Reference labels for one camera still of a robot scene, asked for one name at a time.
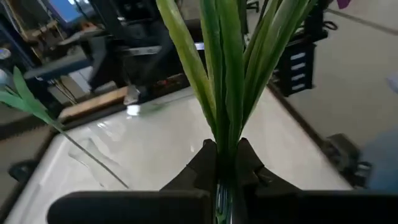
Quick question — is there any white glossy table sheet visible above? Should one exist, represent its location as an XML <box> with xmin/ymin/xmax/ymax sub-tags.
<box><xmin>4</xmin><ymin>86</ymin><xmax>354</xmax><ymax>224</ymax></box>

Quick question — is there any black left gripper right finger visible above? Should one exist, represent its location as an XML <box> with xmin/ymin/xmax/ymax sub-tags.
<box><xmin>233</xmin><ymin>138</ymin><xmax>301</xmax><ymax>224</ymax></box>

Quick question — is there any clear glass vase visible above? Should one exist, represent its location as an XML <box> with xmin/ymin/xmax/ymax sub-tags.
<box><xmin>67</xmin><ymin>135</ymin><xmax>131</xmax><ymax>191</ymax></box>

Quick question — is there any laptop with blue screen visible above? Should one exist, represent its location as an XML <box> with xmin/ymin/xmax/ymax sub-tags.
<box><xmin>46</xmin><ymin>0</ymin><xmax>86</xmax><ymax>23</ymax></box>

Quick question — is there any white artificial tulip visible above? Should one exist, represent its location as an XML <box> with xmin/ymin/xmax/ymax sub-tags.
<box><xmin>0</xmin><ymin>66</ymin><xmax>131</xmax><ymax>190</ymax></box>

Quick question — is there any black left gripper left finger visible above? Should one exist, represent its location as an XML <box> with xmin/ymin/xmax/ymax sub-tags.
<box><xmin>160</xmin><ymin>138</ymin><xmax>218</xmax><ymax>224</ymax></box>

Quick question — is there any black box with white slots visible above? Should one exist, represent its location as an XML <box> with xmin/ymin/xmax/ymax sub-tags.
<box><xmin>275</xmin><ymin>39</ymin><xmax>317</xmax><ymax>98</ymax></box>

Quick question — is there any magenta artificial flower bunch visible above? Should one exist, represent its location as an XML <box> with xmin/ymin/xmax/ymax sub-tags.
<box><xmin>155</xmin><ymin>0</ymin><xmax>320</xmax><ymax>224</ymax></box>

